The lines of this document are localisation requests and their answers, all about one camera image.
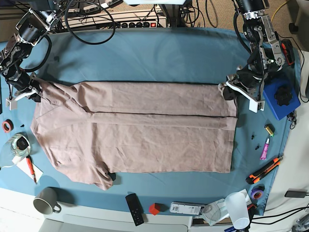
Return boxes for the purple glue tube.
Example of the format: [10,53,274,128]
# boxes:
[260,138,270,160]

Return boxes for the orange black hand tool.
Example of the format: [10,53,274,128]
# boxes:
[281,39,295,66]

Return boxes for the clear plastic bag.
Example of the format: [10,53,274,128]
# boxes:
[0,133,31,169]

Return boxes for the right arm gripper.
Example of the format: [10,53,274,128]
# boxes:
[4,71,42,102]

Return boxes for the purple tape roll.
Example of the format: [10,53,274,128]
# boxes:
[251,186,265,200]

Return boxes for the white paper note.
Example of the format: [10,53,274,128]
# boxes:
[17,158,43,183]

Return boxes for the black power strip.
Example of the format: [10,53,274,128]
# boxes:
[115,19,167,29]

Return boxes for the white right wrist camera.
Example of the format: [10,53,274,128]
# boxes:
[5,98,17,111]

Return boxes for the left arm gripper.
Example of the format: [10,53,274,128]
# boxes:
[218,65,266,101]

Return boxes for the black power adapter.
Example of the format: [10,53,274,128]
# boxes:
[284,190,309,198]

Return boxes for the pinkish brown T-shirt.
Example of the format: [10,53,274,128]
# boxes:
[31,80,238,190]

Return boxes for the grey ceramic mug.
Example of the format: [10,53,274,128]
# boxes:
[33,187,61,215]

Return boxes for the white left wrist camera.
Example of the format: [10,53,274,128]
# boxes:
[249,99,265,113]

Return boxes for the red tape roll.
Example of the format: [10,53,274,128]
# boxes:
[2,119,14,133]

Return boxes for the blue plastic box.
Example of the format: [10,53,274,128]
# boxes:
[263,78,300,120]

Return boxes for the red plastic cube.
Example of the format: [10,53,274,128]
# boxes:
[149,203,160,216]

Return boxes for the orange black utility knife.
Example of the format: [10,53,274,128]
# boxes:
[246,156,283,185]

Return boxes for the teal table cloth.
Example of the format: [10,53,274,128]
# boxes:
[0,28,290,215]

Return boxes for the black remote control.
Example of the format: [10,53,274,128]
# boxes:
[126,193,144,226]

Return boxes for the black knob on box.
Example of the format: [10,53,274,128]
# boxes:
[274,85,293,106]

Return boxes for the orange pen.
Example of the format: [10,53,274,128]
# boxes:
[26,155,37,184]

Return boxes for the translucent plastic cup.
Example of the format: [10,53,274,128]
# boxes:
[225,192,250,230]

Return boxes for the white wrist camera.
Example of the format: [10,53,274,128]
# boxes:
[5,98,17,111]
[249,99,265,113]

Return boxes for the white barcode label box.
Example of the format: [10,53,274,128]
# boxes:
[169,202,206,215]

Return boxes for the yellow black battery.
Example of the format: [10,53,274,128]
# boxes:
[265,124,275,137]

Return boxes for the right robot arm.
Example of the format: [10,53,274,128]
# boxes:
[0,0,66,102]

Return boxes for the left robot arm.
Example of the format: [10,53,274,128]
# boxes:
[219,0,287,101]

